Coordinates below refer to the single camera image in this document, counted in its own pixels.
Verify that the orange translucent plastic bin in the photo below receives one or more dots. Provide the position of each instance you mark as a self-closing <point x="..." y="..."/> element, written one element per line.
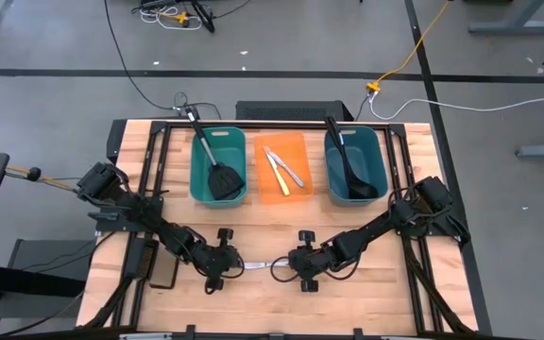
<point x="262" y="189"/>

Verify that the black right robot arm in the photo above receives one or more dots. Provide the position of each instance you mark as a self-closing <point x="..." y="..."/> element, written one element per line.
<point x="371" y="231"/>

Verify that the green plastic bin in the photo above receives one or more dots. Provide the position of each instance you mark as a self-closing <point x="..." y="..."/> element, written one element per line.
<point x="229" y="151"/>

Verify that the black aluminium table frame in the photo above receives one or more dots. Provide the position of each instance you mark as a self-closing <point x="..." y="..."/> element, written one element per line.
<point x="300" y="125"/>

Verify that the blue plastic bin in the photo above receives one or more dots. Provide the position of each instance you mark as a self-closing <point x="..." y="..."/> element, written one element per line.
<point x="371" y="151"/>

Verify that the black bar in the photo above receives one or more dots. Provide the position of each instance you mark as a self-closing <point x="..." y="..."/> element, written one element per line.
<point x="17" y="281"/>

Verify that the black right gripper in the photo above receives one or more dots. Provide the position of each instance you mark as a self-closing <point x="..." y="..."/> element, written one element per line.
<point x="312" y="262"/>

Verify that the silver table knife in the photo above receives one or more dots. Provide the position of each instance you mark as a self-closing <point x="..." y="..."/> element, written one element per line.
<point x="293" y="175"/>
<point x="258" y="265"/>

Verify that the black stand leg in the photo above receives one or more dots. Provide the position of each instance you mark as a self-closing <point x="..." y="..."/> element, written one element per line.
<point x="206" y="21"/>

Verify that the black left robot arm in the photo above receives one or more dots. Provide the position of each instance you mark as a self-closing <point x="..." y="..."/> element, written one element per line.
<point x="111" y="186"/>

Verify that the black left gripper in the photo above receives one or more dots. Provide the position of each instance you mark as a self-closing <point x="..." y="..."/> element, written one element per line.
<point x="217" y="262"/>

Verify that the black power supply box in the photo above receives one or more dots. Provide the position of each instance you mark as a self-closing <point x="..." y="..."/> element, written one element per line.
<point x="135" y="257"/>

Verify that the black corner plate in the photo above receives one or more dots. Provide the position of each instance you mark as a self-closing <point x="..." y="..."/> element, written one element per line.
<point x="115" y="141"/>

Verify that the large black ladle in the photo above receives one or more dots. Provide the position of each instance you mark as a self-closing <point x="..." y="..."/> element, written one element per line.
<point x="371" y="192"/>

